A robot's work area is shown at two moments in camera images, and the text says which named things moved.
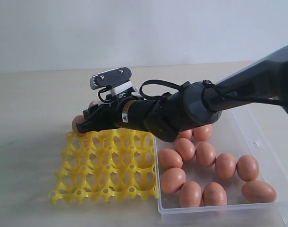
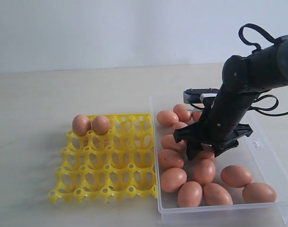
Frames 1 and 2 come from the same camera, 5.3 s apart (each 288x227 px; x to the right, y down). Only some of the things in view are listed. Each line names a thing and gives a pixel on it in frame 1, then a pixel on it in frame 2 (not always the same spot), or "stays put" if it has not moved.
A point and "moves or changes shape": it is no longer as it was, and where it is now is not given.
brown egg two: [92, 104] moves or changes shape
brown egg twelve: [168, 158] stays put
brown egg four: [258, 191] stays put
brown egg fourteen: [248, 168] to [235, 176]
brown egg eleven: [225, 165] to [204, 171]
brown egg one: [78, 118] stays put
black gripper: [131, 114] to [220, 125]
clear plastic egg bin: [237, 171] stays put
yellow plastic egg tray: [115, 163] stays put
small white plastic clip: [256, 144] stays put
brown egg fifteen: [190, 195] stays put
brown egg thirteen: [173, 179] stays put
